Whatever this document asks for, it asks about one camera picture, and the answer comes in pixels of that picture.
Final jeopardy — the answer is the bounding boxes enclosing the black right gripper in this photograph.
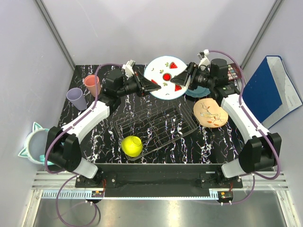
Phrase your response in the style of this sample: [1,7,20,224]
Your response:
[169,62,215,91]

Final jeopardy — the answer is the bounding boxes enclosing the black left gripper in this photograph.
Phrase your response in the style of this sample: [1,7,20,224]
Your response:
[117,71,161,97]

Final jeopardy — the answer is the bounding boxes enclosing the teal scalloped plate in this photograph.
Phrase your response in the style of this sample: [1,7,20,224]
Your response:
[186,86,210,98]

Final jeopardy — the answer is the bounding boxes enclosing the white plate with strawberries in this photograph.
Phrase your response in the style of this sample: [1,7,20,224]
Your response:
[144,56,189,100]

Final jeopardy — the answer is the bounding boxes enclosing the beige speckled plate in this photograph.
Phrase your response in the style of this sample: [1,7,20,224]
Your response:
[193,98,229,128]

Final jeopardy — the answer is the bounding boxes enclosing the grey wire dish rack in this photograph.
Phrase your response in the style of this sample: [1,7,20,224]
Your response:
[112,97,198,161]

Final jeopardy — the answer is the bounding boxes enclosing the yellow-green bowl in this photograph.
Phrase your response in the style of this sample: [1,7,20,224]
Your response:
[121,136,143,157]

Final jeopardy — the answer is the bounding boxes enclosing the lilac cup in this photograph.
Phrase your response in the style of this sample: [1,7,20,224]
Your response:
[66,87,87,111]

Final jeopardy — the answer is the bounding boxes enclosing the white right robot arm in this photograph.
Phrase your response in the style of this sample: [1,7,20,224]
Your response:
[171,59,282,188]

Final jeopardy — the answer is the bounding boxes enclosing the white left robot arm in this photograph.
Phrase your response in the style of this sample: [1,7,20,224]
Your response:
[45,70,161,187]

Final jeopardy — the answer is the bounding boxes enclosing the dark red booklet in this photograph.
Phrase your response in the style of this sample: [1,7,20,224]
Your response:
[227,63,242,81]

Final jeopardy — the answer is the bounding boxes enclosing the white cat-ear basket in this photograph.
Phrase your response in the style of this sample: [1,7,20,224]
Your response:
[18,122,49,165]

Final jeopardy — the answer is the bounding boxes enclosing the teal headphones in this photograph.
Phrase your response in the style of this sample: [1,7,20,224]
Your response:
[39,155,54,166]

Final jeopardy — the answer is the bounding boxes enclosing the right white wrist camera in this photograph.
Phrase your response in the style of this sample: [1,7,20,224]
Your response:
[198,49,210,70]

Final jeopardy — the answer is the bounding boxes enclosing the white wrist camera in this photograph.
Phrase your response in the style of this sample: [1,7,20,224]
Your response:
[122,60,135,78]
[198,49,210,70]

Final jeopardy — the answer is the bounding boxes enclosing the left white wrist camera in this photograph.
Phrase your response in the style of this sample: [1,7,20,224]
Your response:
[122,60,135,78]

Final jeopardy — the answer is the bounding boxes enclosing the blue ring binder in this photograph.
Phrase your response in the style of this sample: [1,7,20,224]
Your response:
[242,55,303,129]

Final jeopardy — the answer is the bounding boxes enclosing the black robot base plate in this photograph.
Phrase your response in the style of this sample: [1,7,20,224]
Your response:
[75,163,243,199]

